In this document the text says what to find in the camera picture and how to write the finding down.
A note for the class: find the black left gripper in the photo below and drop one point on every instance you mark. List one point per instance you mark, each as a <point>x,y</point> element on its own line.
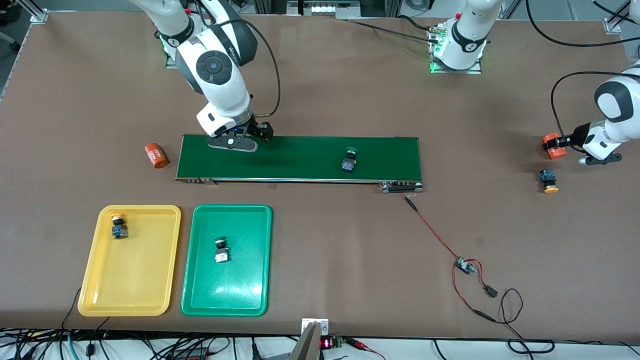
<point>578,134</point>

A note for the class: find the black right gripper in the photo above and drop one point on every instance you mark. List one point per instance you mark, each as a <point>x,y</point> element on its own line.
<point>258,129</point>

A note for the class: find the yellow push button switch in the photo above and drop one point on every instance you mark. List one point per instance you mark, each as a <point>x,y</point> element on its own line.
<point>548,180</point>
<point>120,231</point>

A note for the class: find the green push button switch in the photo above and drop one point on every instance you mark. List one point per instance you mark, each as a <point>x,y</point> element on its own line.
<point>221,251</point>
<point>350,161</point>

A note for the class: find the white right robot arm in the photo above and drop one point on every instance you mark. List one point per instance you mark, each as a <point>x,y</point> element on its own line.
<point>215,85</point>

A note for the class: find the green conveyor belt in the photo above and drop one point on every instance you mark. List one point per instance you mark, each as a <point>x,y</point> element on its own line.
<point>300,157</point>

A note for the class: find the small controller circuit board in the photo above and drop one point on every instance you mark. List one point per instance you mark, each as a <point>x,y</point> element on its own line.
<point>465,265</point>

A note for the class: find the green plastic tray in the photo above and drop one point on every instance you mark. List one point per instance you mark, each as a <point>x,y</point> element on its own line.
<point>240,285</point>

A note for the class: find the red black power lead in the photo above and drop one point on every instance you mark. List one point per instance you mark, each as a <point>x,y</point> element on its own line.
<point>492,291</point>

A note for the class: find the yellow plastic tray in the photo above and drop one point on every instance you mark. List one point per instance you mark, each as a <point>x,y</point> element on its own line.
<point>135,270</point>

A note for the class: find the grey metal pole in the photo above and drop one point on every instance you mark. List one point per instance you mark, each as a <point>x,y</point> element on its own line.
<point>305,347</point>

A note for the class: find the red digit display module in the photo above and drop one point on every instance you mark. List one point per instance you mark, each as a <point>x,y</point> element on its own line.
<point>327,343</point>

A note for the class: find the red clip lead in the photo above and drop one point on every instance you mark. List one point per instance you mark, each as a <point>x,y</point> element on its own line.
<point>362,344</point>

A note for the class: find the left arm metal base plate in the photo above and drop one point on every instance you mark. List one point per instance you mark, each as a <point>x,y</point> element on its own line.
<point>460,71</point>

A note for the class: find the metal corner bracket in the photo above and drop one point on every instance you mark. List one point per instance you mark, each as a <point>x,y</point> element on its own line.
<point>37,15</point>
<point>612,26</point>

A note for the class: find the aluminium frame rack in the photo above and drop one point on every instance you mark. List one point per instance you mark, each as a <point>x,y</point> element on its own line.
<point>325,7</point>

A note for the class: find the small metal table bracket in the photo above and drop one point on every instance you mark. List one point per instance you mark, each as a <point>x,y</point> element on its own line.
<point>322,325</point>

